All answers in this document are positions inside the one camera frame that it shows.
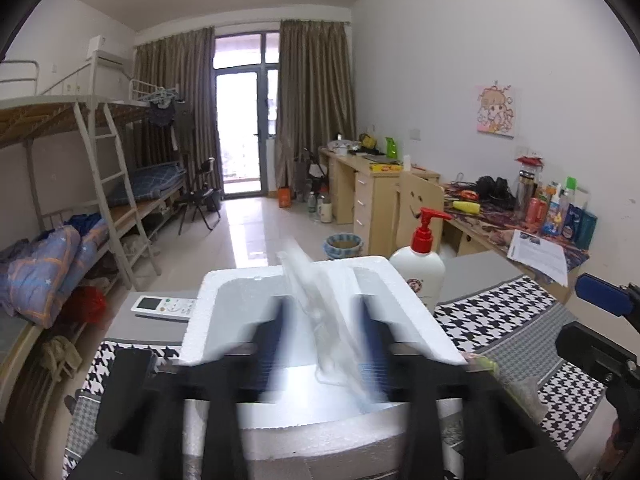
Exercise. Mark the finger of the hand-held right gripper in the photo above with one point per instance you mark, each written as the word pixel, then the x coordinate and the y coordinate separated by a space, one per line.
pixel 600 292

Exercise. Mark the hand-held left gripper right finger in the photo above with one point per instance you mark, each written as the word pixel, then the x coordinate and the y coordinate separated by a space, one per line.
pixel 375 352

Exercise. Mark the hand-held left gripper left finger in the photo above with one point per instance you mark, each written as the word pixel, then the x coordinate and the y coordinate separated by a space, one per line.
pixel 270 352

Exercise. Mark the white foam box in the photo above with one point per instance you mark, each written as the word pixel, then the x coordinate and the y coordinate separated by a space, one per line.
pixel 225 310

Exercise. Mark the clear plastic bag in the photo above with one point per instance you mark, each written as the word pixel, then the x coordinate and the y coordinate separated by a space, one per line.
pixel 320 300

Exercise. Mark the grey cloth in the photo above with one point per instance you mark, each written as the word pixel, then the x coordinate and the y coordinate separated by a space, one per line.
pixel 525 400

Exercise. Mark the teal box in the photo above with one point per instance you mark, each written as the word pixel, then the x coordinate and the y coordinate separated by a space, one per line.
pixel 586 227

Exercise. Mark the white printed papers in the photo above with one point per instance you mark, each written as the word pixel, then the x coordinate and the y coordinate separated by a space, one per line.
pixel 540 255

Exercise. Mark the blue round bottle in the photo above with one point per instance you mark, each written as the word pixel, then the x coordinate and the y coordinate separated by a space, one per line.
pixel 569 227

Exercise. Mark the cartoon print bottle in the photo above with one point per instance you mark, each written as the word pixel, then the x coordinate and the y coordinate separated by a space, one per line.
pixel 552 217

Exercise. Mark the white lotion pump bottle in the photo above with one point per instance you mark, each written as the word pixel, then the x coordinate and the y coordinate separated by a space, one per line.
pixel 420 270

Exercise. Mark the white bottle with green cap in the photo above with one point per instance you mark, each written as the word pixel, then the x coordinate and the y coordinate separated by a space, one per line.
pixel 569 197

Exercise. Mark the houndstooth bed blanket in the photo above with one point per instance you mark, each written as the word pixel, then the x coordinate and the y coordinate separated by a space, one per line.
pixel 500 320

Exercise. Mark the red bottle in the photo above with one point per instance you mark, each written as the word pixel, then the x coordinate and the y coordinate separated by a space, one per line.
pixel 535 211

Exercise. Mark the pale green cloth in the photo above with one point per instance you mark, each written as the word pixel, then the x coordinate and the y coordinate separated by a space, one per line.
pixel 484 366

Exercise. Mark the blue patterned basin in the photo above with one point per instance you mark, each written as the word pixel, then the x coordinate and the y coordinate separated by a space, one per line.
pixel 342 246

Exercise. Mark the white remote control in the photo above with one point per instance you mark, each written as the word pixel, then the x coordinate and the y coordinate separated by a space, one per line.
pixel 160 306

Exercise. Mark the glass flask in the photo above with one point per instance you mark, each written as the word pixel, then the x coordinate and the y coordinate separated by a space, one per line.
pixel 526 187

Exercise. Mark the black headphones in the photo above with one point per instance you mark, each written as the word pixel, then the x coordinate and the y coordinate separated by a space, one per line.
pixel 495 191

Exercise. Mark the red flask topper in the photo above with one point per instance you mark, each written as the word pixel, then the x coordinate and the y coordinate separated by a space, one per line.
pixel 530 161

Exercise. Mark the white floor jug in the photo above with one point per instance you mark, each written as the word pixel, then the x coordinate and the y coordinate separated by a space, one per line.
pixel 326 211

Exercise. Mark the orange bag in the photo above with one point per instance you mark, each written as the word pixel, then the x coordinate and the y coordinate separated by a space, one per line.
pixel 285 197

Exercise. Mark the wooden desk with drawers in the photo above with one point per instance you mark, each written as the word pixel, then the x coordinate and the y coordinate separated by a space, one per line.
pixel 370 195

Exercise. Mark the wooden chair with smiley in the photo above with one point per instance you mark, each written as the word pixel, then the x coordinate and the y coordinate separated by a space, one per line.
pixel 415 195

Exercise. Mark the black trolley bag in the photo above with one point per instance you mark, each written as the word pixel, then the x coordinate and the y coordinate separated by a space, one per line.
pixel 305 172

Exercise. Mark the red plastic bag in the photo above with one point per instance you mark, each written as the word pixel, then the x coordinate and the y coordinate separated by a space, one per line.
pixel 87 305

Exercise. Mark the black folding chair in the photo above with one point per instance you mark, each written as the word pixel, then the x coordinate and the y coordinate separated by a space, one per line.
pixel 205 172

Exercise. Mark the small white bottle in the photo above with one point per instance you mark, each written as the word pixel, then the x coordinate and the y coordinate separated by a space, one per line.
pixel 406 163

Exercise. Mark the green plastic jug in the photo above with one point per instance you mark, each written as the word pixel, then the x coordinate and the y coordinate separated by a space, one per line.
pixel 392 149

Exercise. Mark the white pot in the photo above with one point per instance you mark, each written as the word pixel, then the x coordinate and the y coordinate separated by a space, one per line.
pixel 340 149

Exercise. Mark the olive cloth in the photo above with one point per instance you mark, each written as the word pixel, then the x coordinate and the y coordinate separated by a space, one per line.
pixel 60 352

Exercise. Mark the blue plaid bedding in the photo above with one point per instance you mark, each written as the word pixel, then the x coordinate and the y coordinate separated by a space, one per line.
pixel 150 180

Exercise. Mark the yellow item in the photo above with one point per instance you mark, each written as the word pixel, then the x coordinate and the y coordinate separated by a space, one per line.
pixel 369 141

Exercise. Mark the glass balcony door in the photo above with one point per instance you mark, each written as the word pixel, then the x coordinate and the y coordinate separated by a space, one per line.
pixel 240 130

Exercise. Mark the white metal ladder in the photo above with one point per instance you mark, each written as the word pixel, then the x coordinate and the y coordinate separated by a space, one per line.
pixel 112 176

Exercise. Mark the blue and orange quilt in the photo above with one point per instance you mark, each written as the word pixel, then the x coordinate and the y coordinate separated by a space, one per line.
pixel 45 270

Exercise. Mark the brown curtain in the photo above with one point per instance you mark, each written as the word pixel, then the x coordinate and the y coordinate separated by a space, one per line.
pixel 195 85
pixel 315 105

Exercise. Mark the dark hanging clothes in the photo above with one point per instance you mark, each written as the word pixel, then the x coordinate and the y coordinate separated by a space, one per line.
pixel 162 115

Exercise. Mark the blue clothes hangers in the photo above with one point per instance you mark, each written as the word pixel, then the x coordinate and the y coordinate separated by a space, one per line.
pixel 159 94

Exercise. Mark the white metal bunk bed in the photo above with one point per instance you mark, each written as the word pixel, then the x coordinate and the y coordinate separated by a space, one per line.
pixel 30 115

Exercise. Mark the white air conditioner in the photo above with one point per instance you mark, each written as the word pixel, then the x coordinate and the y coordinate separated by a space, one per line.
pixel 102 47

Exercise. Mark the pink cartoon wall poster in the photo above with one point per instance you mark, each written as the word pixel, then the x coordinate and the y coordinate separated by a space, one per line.
pixel 497 110

